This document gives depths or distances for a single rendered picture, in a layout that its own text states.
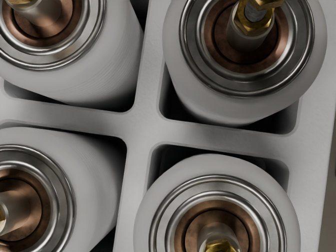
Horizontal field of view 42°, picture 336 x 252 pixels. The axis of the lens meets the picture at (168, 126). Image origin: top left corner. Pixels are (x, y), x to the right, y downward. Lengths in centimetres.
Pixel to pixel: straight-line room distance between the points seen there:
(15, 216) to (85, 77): 9
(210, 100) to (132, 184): 10
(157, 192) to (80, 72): 8
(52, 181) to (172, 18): 12
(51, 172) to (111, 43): 8
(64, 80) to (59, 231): 9
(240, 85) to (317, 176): 11
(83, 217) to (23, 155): 5
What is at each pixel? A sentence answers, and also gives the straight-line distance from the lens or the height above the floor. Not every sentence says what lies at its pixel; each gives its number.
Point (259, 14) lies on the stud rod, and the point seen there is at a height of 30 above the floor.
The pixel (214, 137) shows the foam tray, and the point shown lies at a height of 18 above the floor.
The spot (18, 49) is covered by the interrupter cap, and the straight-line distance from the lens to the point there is 27.
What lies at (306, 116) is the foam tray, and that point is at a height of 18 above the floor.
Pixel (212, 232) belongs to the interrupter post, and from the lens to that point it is 22.
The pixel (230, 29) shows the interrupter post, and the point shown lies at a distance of 23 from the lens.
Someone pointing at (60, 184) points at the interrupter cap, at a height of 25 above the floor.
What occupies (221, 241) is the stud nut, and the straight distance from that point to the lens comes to 21.
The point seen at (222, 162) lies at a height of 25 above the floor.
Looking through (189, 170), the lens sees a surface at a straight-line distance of 25.
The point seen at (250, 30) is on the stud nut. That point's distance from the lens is 22.
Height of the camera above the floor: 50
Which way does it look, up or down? 85 degrees down
